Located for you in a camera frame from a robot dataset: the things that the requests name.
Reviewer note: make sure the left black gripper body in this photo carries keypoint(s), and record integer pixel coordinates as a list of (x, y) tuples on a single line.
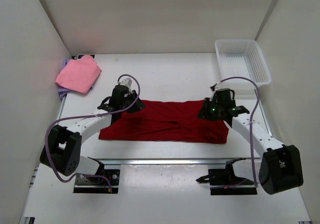
[(130, 98)]

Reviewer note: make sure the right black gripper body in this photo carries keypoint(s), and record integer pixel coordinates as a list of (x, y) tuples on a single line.
[(215, 101)]

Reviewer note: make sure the red t shirt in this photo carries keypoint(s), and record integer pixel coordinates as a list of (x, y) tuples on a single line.
[(167, 121)]

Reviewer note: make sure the pink t shirt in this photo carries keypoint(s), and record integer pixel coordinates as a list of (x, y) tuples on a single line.
[(77, 75)]

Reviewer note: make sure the purple t shirt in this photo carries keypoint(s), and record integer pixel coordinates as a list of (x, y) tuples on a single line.
[(62, 90)]

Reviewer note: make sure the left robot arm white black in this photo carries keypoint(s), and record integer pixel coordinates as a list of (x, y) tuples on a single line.
[(65, 136)]

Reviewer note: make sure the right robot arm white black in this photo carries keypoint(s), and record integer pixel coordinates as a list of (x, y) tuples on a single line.
[(280, 167)]

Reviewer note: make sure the white plastic basket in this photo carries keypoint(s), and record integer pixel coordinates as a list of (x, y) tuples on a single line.
[(242, 58)]

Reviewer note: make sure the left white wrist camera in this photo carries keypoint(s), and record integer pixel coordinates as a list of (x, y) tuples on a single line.
[(127, 83)]

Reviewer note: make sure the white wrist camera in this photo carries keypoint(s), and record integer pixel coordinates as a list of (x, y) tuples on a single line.
[(214, 88), (127, 83)]

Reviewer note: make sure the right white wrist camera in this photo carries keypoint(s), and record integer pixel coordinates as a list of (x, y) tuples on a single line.
[(214, 88)]

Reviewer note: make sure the aluminium rail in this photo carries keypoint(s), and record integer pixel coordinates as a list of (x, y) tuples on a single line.
[(165, 161)]

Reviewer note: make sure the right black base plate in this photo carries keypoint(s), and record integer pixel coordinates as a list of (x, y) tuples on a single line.
[(222, 182)]

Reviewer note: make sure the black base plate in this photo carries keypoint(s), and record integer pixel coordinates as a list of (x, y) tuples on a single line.
[(222, 182), (99, 185)]

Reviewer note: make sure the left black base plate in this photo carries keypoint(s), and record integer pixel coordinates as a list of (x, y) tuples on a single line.
[(99, 185)]

